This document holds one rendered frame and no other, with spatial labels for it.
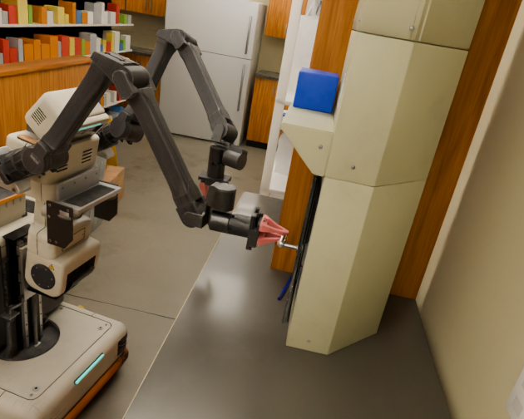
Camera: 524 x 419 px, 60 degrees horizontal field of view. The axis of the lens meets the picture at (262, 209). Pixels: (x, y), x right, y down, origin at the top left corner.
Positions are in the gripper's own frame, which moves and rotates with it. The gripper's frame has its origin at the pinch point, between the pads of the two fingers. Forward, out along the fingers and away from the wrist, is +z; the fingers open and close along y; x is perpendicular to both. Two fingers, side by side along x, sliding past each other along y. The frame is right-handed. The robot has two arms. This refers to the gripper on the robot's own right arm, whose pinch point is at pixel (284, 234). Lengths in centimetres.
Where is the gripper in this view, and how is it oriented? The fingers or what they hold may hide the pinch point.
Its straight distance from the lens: 118.0
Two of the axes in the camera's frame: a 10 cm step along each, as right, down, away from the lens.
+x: 1.6, -3.7, 9.1
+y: 1.6, -9.0, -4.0
